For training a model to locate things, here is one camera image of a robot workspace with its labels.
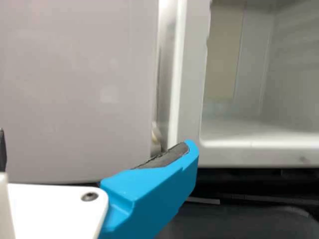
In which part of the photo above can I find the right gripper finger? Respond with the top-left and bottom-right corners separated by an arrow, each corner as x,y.
98,139 -> 200,239

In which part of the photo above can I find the black platform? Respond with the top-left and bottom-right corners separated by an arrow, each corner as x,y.
194,167 -> 319,202
154,203 -> 319,239

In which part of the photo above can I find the white box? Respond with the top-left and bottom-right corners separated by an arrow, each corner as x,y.
0,0 -> 160,186

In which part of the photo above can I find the white incubator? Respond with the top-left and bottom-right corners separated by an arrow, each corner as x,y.
152,0 -> 319,172

